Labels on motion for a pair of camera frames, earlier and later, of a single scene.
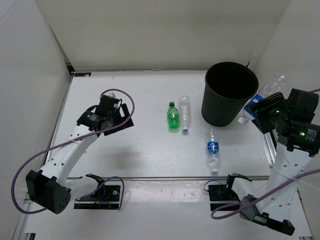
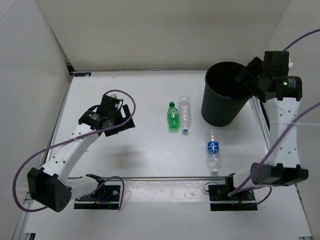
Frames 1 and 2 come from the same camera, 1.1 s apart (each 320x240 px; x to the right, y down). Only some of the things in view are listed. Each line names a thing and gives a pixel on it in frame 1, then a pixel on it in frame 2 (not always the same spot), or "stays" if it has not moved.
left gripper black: x=128 y=124 stays
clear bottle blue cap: x=185 y=112 stays
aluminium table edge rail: x=166 y=178 stays
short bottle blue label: x=273 y=87 → x=225 y=96
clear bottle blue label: x=213 y=148 stays
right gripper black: x=270 y=101 → x=254 y=67
